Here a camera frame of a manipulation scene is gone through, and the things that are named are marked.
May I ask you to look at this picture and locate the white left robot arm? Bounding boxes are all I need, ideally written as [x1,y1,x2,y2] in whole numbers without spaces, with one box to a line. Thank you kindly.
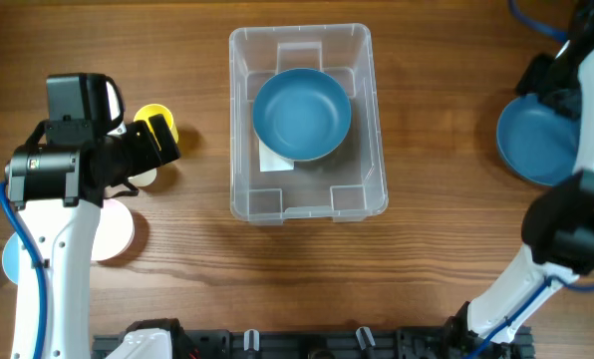
[0,114,180,358]

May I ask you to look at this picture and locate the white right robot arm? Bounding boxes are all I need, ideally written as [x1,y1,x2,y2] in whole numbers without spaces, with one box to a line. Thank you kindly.
[465,49,594,343]

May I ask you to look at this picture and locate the white label in container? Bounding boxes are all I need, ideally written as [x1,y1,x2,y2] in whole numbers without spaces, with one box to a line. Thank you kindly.
[258,142,294,173]

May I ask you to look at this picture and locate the clear plastic storage container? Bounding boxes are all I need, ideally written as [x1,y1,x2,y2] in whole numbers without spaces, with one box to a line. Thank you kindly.
[229,23,389,224]

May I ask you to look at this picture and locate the pink plastic bowl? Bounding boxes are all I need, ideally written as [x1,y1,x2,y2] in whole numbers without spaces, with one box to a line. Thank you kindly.
[91,199,135,261]

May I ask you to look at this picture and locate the light blue bowl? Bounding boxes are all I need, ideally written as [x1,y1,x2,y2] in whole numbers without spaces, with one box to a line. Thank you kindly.
[2,233,19,284]

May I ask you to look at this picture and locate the yellow plastic cup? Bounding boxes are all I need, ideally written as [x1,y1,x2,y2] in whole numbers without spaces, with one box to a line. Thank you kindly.
[134,104,178,143]

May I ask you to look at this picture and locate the dark blue bowl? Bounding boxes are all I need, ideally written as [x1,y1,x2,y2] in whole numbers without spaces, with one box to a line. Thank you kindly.
[251,68,353,162]

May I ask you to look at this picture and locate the pale green plastic cup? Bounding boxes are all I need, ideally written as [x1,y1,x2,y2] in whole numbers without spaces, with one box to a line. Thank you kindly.
[129,169,156,187]

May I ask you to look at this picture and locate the dark blue plate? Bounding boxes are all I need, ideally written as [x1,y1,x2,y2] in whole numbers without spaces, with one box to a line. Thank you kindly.
[496,94,580,186]

